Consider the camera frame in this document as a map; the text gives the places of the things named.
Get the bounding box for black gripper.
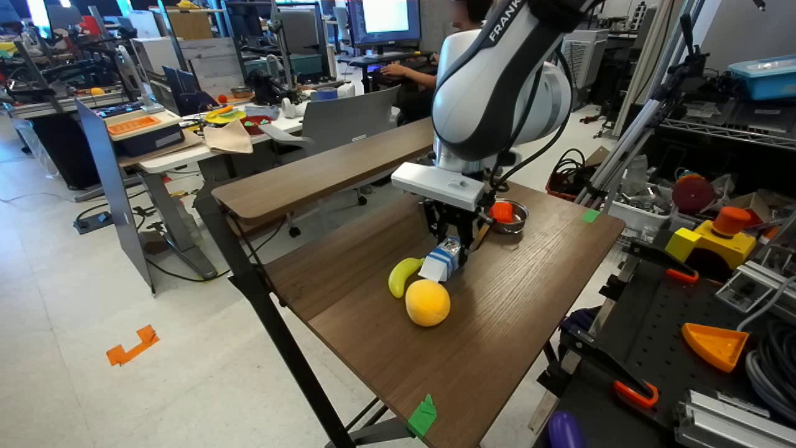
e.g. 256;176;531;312
421;202;482;259

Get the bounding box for white blue milk carton box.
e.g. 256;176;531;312
419;233;464;287

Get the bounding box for yellow emergency stop box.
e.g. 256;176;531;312
694;203;762;269

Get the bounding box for box with orange lid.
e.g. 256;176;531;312
103;104;184;160

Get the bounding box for yellow toy banana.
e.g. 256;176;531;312
387;253;429;302

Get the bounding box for red toy tomato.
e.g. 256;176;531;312
487;198;518;226

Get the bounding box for red tomato in bowl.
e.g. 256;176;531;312
482;198;531;239

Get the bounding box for dark wooden table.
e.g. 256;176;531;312
261;181;627;448

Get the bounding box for raised wooden shelf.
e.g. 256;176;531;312
195;114;439;448

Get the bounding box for seated person in black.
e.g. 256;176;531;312
382;0;494;127

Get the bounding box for grey office chair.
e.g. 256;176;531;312
256;84;403;157

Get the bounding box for black orange bar clamp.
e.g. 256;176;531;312
619;239;705;287
557;319;664;414

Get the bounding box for black perforated base board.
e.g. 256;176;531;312
532;259;796;448

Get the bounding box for computer monitor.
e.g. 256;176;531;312
352;0;423;50

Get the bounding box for yellow-green cube block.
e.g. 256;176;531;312
664;223;708;267

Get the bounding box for tan paper sheet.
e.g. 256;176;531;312
203;120;256;157

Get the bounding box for dark red round disc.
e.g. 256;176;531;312
669;172;719;217

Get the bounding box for orange wedge block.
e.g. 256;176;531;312
679;320;751;376

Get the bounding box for white office desk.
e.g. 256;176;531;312
134;123;308;283

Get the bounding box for black workbench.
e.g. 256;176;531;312
645;98;796;202

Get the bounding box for orange floor marker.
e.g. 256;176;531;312
106;324;163;369

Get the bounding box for grey partition panel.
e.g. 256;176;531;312
74;101;160;294

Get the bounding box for blue plastic bin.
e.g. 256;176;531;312
726;54;796;104

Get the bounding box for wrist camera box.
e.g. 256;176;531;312
388;160;494;215

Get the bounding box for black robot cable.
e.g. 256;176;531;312
487;0;583;195

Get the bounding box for grey camera tripod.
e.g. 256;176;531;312
587;0;716;197

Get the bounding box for white metal bracket mount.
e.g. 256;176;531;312
716;264;782;317

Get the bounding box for aluminium extrusion rail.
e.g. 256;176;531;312
675;388;796;448

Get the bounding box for black coiled cable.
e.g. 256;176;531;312
741;319;796;426

